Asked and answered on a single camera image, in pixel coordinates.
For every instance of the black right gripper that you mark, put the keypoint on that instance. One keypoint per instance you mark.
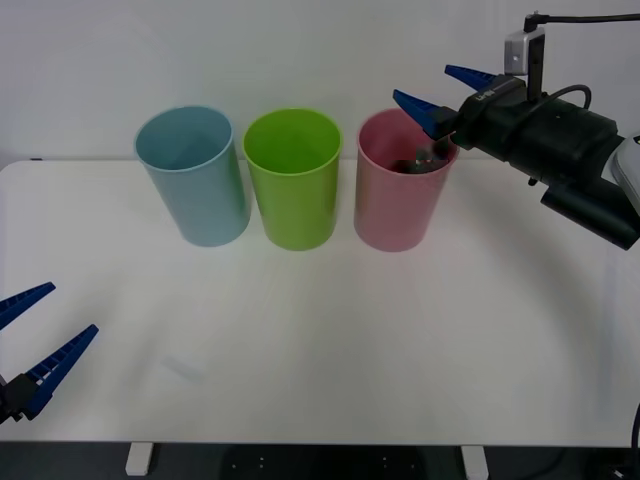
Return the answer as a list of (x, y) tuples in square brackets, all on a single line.
[(545, 135)]

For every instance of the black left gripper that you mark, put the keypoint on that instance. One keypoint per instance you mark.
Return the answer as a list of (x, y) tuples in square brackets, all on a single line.
[(3, 402)]

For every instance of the small clear bottle black cap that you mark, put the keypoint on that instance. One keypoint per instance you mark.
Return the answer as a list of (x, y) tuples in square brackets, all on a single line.
[(417, 164)]

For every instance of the pink plastic bin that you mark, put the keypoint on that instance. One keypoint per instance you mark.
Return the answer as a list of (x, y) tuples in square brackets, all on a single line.
[(395, 210)]

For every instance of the white table leg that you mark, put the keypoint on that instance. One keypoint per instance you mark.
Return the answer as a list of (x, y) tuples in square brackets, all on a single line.
[(475, 462), (137, 459)]

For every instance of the green plastic bin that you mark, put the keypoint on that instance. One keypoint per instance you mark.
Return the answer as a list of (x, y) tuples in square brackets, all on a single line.
[(295, 210)]

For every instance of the pale blue plastic bin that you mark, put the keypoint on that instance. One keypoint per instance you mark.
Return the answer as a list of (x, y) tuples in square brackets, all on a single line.
[(200, 200)]

